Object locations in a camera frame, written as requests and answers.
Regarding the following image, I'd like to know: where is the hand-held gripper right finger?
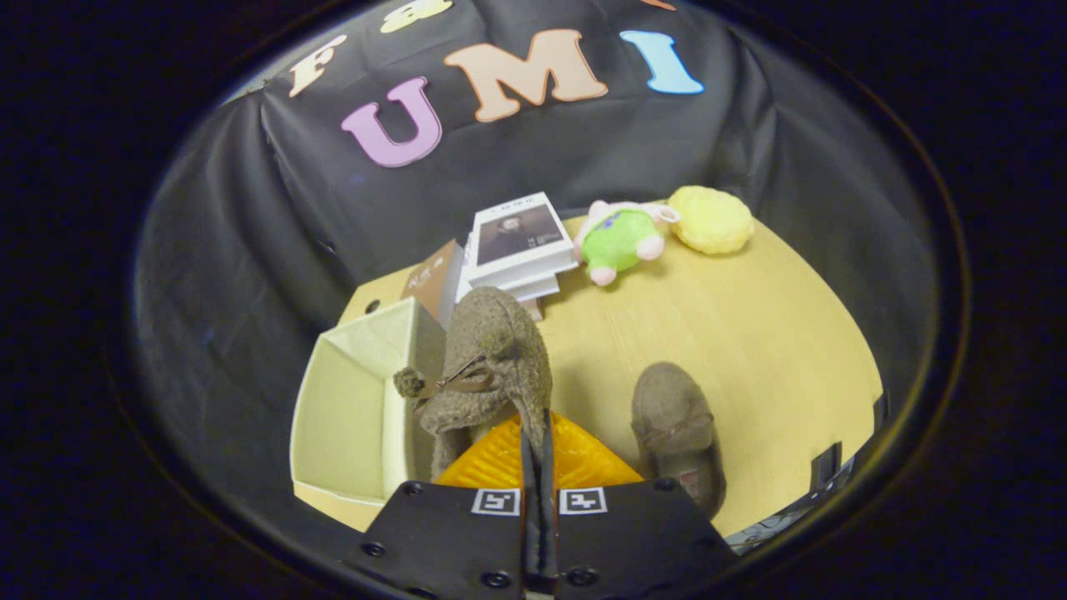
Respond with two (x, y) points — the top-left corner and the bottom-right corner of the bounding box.
(542, 412), (739, 600)

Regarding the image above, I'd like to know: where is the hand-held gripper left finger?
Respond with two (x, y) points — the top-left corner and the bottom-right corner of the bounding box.
(343, 414), (541, 600)

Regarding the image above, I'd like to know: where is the brown fuzzy shoe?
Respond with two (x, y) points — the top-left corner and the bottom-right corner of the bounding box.
(630, 361), (728, 519)
(393, 286), (554, 483)

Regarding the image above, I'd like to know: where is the grey fabric storage box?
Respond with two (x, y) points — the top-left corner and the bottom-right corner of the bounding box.
(289, 297), (447, 508)

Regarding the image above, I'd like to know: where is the grey crinkled sheet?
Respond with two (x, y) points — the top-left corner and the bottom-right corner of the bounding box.
(725, 458), (855, 555)

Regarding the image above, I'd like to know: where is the brown cover book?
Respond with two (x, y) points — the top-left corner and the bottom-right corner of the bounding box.
(400, 239), (466, 330)

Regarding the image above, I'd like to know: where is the green and pink plush toy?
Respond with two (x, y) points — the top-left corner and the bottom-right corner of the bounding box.
(574, 200), (682, 287)

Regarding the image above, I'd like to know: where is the white book with portrait cover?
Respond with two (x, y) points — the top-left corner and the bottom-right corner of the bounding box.
(465, 192), (579, 289)

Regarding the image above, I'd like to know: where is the yellow round plush cushion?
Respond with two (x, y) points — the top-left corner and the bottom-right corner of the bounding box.
(667, 185), (755, 255)

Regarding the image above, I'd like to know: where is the black backdrop cloth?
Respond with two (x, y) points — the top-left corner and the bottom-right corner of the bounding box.
(133, 0), (943, 501)

